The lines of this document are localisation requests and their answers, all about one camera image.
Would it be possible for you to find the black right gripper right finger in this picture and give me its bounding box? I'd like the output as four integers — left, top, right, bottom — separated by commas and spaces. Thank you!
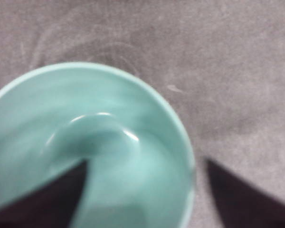
207, 159, 285, 228

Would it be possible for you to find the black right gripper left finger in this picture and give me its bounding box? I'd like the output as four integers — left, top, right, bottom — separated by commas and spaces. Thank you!
0, 161, 87, 228

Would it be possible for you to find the mint green bowl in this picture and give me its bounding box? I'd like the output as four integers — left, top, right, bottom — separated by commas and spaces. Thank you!
0, 62, 195, 228

